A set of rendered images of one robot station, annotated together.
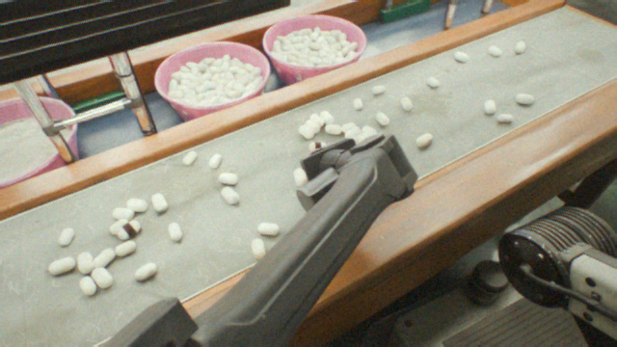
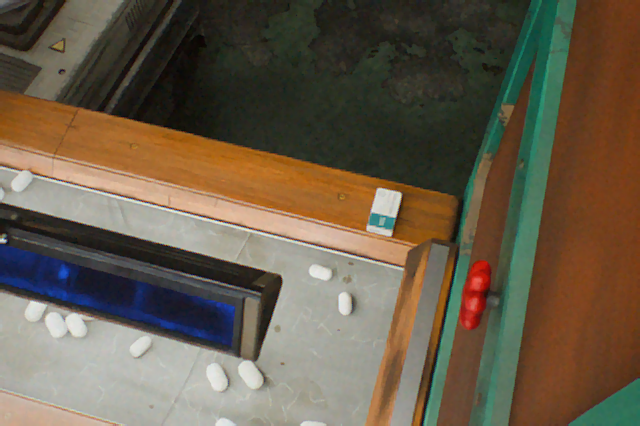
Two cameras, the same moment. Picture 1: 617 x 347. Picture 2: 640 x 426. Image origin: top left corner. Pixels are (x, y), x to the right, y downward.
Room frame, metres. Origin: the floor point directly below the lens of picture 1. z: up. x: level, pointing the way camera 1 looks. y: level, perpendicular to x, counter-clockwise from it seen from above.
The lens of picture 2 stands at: (0.35, 0.76, 1.65)
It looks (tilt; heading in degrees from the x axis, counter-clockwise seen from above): 63 degrees down; 229
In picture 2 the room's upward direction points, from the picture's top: 2 degrees counter-clockwise
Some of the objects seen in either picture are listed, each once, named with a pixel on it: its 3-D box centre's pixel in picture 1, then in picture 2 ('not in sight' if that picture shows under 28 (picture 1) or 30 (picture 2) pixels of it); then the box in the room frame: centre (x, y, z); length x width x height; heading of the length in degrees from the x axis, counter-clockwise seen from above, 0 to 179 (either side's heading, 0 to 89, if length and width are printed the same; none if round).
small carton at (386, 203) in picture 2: not in sight; (384, 211); (-0.01, 0.48, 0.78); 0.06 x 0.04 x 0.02; 31
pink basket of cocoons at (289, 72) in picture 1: (314, 55); not in sight; (0.94, -0.01, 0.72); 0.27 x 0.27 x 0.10
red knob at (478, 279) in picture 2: not in sight; (479, 297); (0.18, 0.71, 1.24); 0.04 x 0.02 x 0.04; 31
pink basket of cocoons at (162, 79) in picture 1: (216, 87); not in sight; (0.79, 0.22, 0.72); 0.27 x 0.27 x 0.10
